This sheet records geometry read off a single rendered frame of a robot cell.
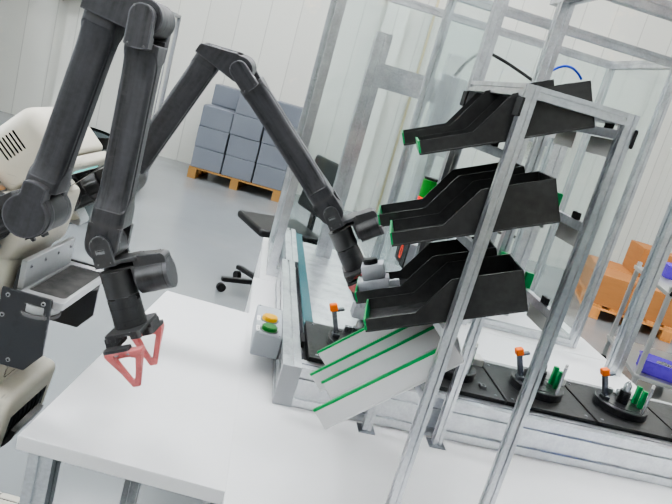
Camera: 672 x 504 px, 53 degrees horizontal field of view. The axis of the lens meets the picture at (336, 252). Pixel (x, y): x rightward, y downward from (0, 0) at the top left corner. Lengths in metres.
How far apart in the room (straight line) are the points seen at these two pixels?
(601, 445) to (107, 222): 1.26
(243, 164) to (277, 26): 2.04
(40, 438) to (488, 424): 0.98
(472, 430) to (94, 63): 1.14
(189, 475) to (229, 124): 7.56
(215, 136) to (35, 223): 7.53
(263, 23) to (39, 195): 8.51
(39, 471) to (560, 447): 1.16
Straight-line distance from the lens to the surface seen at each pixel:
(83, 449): 1.32
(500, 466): 1.30
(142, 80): 1.17
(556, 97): 1.13
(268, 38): 9.60
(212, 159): 8.74
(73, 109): 1.21
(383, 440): 1.58
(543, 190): 1.16
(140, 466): 1.29
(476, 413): 1.67
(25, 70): 10.60
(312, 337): 1.71
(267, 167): 8.63
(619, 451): 1.86
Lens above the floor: 1.58
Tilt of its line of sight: 13 degrees down
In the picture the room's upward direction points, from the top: 16 degrees clockwise
